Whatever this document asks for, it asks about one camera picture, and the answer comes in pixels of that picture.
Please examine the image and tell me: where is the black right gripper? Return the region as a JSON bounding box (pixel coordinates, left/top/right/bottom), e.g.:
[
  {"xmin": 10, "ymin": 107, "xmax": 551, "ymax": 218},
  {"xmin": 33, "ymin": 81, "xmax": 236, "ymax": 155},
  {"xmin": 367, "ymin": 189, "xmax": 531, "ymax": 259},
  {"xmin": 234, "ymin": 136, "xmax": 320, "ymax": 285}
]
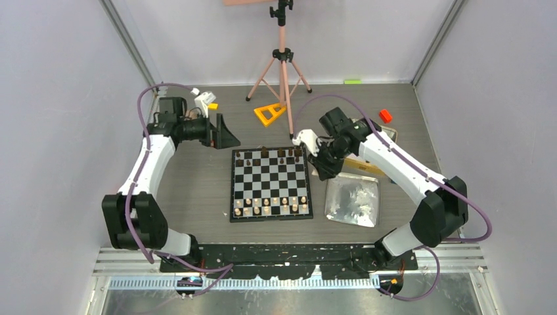
[{"xmin": 306, "ymin": 140, "xmax": 351, "ymax": 181}]

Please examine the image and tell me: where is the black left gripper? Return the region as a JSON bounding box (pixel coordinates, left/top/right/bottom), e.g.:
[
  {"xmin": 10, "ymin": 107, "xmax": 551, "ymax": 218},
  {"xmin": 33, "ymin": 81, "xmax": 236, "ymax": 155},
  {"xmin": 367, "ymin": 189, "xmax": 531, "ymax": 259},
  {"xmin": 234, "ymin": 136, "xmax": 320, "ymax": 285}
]
[{"xmin": 179, "ymin": 111, "xmax": 241, "ymax": 150}]

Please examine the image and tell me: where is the yellow tin box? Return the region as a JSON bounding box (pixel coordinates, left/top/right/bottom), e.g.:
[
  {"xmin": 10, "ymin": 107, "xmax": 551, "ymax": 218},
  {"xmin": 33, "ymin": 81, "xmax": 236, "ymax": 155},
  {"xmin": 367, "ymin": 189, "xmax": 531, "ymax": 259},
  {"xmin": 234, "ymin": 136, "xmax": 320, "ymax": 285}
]
[{"xmin": 344, "ymin": 118, "xmax": 398, "ymax": 177}]

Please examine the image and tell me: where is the silver metal tray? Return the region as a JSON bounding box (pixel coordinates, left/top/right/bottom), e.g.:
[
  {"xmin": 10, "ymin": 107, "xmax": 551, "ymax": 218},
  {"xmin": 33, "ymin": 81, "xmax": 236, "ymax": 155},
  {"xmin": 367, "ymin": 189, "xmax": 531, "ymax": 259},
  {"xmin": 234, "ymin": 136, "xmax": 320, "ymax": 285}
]
[{"xmin": 324, "ymin": 173, "xmax": 380, "ymax": 228}]

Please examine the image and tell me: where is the black white chess board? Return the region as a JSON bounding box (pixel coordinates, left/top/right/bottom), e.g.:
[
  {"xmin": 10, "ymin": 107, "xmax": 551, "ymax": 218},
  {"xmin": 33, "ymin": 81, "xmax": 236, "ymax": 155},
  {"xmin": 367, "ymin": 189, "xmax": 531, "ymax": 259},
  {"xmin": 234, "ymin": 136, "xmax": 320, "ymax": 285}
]
[{"xmin": 229, "ymin": 146, "xmax": 313, "ymax": 223}]

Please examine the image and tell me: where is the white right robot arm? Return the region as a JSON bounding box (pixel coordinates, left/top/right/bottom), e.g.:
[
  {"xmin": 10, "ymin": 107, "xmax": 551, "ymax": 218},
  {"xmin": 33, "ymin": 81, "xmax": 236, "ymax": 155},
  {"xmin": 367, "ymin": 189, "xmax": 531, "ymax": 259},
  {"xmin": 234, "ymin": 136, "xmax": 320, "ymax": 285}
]
[{"xmin": 292, "ymin": 108, "xmax": 468, "ymax": 270}]

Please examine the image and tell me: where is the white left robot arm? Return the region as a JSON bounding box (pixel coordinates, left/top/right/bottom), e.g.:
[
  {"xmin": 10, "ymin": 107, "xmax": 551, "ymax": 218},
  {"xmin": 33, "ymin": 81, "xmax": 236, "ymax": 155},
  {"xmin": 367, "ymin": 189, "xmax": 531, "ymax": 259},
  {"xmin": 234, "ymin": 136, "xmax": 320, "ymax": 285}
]
[{"xmin": 101, "ymin": 92, "xmax": 240, "ymax": 272}]

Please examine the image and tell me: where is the small brown wooden cube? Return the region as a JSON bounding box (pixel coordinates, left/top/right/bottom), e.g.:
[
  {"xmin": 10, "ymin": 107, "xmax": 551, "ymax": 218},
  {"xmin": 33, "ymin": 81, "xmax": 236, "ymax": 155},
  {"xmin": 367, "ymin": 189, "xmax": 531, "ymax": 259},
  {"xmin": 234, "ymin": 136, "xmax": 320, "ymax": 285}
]
[{"xmin": 186, "ymin": 110, "xmax": 196, "ymax": 119}]

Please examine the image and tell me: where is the red block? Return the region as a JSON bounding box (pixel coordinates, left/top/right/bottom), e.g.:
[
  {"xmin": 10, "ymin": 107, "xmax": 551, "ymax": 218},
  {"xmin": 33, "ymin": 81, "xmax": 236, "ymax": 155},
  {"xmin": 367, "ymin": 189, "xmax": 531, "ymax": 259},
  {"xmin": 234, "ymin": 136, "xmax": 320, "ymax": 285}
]
[{"xmin": 379, "ymin": 109, "xmax": 393, "ymax": 124}]

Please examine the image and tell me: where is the green tape piece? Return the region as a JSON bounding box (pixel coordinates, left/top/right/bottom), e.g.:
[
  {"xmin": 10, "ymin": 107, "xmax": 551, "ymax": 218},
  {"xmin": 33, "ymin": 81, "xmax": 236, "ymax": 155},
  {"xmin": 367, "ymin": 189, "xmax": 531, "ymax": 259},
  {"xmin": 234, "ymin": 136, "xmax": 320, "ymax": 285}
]
[{"xmin": 343, "ymin": 79, "xmax": 362, "ymax": 85}]

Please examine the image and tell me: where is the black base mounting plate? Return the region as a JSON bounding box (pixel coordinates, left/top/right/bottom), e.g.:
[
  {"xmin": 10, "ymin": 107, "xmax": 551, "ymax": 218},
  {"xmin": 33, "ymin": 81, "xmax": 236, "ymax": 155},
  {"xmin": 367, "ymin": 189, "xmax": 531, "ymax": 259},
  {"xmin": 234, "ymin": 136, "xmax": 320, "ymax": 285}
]
[{"xmin": 182, "ymin": 243, "xmax": 418, "ymax": 280}]

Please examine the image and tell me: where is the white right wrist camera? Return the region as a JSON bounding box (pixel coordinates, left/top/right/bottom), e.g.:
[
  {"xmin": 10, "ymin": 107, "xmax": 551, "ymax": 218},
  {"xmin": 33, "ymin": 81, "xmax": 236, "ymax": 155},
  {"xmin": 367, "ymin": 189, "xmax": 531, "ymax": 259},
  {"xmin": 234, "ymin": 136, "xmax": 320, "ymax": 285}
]
[{"xmin": 292, "ymin": 129, "xmax": 322, "ymax": 157}]

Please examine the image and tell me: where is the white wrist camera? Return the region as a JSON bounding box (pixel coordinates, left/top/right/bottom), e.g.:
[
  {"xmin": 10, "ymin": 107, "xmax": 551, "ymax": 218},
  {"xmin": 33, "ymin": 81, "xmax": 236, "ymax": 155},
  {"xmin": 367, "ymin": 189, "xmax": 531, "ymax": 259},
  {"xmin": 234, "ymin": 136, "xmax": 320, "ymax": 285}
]
[
  {"xmin": 190, "ymin": 88, "xmax": 216, "ymax": 118},
  {"xmin": 292, "ymin": 129, "xmax": 322, "ymax": 157}
]

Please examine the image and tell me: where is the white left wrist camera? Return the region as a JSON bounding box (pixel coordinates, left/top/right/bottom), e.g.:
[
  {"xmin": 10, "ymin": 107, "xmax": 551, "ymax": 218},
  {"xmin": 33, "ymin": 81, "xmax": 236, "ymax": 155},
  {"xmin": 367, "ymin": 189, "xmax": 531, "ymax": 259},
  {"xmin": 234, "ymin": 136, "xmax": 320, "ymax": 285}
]
[{"xmin": 190, "ymin": 88, "xmax": 216, "ymax": 118}]

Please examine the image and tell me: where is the yellow triangular frame block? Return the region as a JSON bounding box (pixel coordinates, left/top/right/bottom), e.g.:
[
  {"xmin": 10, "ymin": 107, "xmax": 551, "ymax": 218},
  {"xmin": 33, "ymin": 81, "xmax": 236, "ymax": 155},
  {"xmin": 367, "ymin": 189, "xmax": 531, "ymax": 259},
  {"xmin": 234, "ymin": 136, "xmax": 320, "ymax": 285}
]
[{"xmin": 254, "ymin": 103, "xmax": 286, "ymax": 127}]

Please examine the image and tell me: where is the pink camera tripod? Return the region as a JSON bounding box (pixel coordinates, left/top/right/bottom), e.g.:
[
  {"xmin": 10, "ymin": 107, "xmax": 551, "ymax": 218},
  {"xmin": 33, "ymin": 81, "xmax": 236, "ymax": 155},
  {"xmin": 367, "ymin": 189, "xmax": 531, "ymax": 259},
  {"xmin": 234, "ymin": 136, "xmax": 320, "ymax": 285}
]
[{"xmin": 245, "ymin": 0, "xmax": 313, "ymax": 138}]

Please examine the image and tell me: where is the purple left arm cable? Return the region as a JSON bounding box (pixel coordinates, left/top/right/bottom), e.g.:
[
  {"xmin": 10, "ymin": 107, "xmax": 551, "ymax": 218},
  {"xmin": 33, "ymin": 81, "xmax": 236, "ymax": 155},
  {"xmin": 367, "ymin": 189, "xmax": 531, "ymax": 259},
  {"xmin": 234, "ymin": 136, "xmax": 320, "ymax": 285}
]
[{"xmin": 124, "ymin": 83, "xmax": 236, "ymax": 297}]

